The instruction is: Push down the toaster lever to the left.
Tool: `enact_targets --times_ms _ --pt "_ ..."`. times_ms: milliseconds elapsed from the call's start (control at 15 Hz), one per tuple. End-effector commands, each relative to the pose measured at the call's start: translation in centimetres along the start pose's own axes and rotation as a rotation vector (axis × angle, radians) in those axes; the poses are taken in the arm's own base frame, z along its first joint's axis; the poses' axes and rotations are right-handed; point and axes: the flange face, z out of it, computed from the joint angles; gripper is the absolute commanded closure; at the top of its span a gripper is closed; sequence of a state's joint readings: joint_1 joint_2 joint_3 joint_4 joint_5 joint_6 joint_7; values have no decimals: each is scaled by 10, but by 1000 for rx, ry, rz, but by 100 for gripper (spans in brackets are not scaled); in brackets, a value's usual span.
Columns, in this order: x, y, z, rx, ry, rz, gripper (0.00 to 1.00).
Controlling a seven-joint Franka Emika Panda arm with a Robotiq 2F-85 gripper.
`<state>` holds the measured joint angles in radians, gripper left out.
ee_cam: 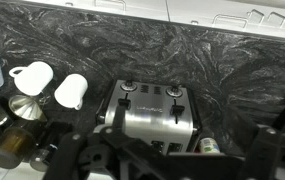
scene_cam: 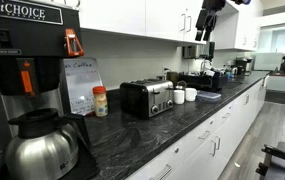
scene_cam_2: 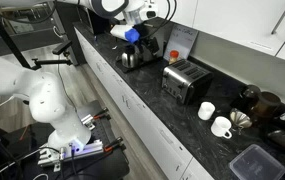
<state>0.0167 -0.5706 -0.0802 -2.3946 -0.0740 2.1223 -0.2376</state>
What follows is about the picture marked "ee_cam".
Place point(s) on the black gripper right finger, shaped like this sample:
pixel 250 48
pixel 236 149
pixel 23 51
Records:
pixel 263 150

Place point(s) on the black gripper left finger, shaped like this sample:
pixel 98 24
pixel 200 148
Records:
pixel 67 153

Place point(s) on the stainless steel four-slot toaster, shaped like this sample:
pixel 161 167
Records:
pixel 148 113

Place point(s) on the black toaster lever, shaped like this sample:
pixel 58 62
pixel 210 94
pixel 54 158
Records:
pixel 177 110
pixel 125 101

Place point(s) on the small glass shaker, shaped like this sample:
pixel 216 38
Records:
pixel 43 158

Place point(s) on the creamer bottle with orange cap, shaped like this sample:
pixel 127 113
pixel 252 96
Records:
pixel 209 146

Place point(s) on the amber glass jar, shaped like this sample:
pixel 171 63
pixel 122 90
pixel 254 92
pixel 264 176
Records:
pixel 12 146

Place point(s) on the white ceramic mug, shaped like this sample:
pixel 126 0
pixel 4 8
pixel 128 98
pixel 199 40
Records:
pixel 33 78
pixel 70 91

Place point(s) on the metal funnel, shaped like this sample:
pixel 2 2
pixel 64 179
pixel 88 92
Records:
pixel 25 107

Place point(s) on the white lower cabinet run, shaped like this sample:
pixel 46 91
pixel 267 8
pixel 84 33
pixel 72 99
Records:
pixel 195 10

